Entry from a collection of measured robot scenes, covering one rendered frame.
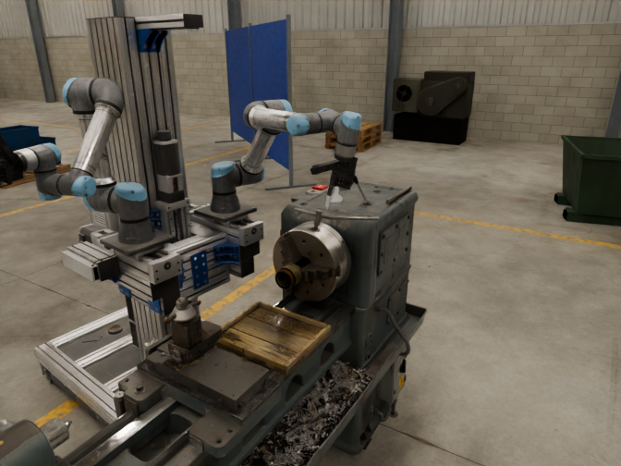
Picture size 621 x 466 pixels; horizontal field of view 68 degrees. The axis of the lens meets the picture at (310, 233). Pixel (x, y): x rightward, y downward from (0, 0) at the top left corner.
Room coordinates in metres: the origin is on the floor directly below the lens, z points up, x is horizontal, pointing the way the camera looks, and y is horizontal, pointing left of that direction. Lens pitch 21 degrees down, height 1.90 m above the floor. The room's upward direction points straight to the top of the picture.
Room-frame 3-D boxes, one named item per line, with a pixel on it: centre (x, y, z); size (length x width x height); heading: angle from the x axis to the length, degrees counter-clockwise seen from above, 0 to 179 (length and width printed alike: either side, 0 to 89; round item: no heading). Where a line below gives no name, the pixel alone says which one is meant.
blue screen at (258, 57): (8.58, 1.03, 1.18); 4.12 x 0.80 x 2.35; 21
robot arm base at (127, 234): (1.82, 0.74, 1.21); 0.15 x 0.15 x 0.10
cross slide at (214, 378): (1.23, 0.35, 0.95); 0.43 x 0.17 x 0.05; 58
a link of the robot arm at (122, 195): (1.82, 0.74, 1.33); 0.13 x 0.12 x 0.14; 73
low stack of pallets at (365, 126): (9.98, -0.94, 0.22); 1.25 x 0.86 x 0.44; 153
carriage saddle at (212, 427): (1.18, 0.36, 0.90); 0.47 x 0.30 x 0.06; 58
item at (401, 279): (2.09, -0.20, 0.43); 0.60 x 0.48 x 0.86; 148
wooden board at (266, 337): (1.51, 0.15, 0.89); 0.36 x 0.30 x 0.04; 58
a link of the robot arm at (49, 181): (1.60, 0.92, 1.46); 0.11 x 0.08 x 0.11; 73
